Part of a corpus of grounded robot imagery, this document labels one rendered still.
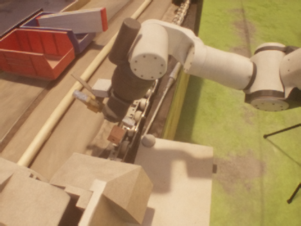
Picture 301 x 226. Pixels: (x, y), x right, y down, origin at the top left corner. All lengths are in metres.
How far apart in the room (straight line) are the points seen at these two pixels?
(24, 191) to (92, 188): 0.16
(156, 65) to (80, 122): 0.47
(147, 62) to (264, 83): 0.23
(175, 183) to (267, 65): 0.36
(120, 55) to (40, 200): 0.31
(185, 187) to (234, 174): 1.03
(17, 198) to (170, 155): 0.40
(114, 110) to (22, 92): 0.58
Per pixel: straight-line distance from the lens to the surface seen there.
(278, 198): 1.65
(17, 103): 0.98
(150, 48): 0.38
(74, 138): 0.76
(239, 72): 0.45
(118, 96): 0.50
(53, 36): 1.09
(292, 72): 0.44
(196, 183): 0.60
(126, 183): 0.39
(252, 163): 1.70
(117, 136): 0.57
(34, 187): 0.46
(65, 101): 0.84
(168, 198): 0.57
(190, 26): 1.36
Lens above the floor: 1.33
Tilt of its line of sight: 47 degrees down
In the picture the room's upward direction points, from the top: 1 degrees clockwise
